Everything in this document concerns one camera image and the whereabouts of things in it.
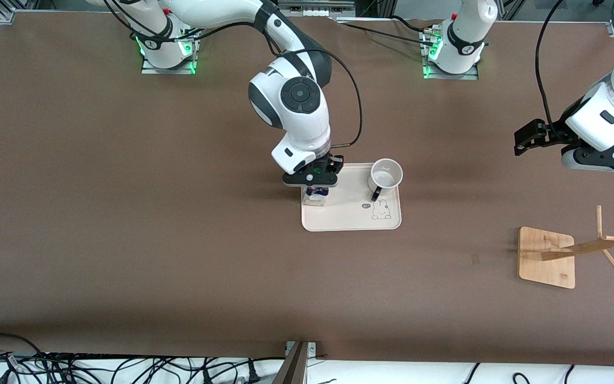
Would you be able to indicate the blue milk carton green cap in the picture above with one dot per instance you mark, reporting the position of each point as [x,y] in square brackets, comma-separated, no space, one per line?
[317,198]

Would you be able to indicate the aluminium frame strut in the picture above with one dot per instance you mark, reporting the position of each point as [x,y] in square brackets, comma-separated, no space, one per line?
[295,365]

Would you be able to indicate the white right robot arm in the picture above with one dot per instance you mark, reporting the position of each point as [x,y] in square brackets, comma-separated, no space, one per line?
[296,112]

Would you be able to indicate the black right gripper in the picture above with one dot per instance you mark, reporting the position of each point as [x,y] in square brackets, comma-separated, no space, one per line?
[334,161]

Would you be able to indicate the wooden cup rack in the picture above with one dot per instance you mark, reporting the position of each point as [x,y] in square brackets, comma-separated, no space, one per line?
[544,262]

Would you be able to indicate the cream tray with rabbit print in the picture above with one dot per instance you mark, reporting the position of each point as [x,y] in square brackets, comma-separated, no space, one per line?
[347,214]

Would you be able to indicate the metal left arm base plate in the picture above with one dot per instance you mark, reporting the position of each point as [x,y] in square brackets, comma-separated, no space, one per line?
[451,76]

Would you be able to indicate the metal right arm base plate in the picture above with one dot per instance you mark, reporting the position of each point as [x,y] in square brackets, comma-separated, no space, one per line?
[168,70]

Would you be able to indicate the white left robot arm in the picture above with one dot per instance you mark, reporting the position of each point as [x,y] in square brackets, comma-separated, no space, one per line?
[467,32]

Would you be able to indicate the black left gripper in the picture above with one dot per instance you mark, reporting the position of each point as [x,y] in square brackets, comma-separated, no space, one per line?
[551,137]

